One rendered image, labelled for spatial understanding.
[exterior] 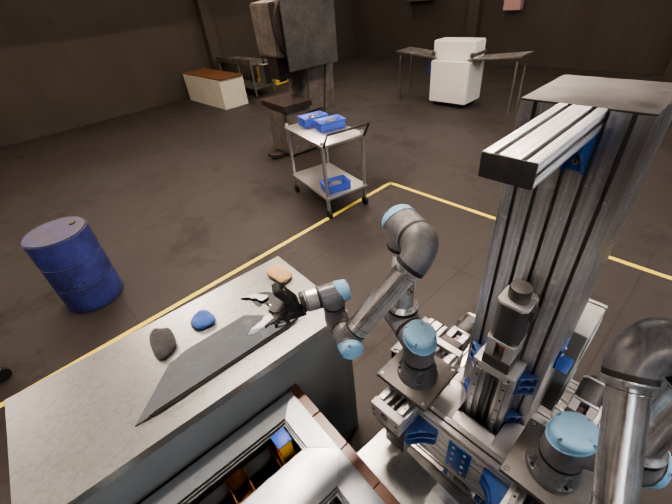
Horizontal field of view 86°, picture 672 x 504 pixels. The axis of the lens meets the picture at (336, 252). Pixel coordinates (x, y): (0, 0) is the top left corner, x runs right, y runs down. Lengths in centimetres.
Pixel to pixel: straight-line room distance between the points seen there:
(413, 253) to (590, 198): 43
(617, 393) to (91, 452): 155
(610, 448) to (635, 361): 18
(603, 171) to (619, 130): 9
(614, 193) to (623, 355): 33
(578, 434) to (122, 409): 151
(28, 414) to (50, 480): 34
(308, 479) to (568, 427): 87
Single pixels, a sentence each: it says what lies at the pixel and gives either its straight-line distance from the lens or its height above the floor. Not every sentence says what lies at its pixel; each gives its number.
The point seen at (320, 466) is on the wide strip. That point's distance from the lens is 155.
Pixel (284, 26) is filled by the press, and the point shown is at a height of 186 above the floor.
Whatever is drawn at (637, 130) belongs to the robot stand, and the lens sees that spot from 91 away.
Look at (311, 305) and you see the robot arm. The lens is 118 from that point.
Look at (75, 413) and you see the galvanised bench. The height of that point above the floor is 105.
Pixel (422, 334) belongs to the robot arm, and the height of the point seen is 126.
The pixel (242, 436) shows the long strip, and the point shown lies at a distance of 166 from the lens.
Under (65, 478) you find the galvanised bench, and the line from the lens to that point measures 165.
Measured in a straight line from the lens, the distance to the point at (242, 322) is 172.
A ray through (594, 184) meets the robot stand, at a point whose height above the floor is 187.
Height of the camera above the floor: 227
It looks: 37 degrees down
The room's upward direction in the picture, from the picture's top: 6 degrees counter-clockwise
